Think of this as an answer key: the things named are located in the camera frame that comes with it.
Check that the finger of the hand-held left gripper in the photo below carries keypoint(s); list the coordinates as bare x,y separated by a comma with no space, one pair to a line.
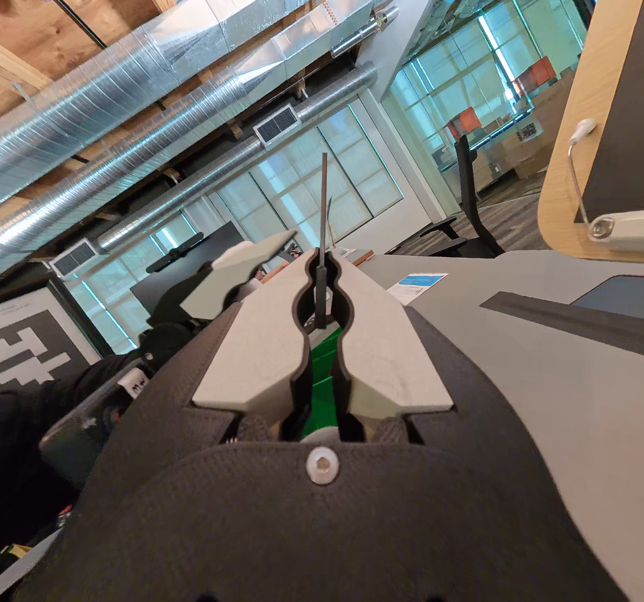
231,270

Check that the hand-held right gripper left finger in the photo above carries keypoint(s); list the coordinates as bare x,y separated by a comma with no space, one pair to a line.
251,360

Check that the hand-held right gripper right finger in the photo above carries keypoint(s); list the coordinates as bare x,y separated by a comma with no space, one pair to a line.
392,360

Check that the green plastic bin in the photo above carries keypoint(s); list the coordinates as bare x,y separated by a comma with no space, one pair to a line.
322,385

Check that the thin black acrylic sheet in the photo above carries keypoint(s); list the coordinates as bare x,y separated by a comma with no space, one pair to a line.
322,290

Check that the person's left forearm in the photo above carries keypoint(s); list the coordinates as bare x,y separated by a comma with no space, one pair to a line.
25,451

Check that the large black television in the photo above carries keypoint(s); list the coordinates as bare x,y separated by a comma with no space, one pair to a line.
221,245

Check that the black webcam bar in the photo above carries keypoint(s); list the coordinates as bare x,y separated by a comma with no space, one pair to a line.
173,255

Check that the printed paper sheet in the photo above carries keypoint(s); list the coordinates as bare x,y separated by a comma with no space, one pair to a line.
417,287

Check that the wooden topped desk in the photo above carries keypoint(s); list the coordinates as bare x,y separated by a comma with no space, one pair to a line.
362,257

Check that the tilted board on white stand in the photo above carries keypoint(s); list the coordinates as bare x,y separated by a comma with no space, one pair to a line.
329,219

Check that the white air vent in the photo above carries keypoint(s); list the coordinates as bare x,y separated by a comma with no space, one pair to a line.
276,126
73,259

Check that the black office chair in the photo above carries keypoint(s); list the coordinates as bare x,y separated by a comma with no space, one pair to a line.
478,209

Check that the orange 3D printer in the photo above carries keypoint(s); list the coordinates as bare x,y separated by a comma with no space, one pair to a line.
465,121
536,74

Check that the cardboard box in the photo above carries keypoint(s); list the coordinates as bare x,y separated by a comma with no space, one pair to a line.
533,149

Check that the spiral silver duct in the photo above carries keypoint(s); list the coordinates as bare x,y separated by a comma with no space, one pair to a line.
126,159
75,109
226,159

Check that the galvanised rectangular duct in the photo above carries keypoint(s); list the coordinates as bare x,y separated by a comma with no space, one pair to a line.
251,8

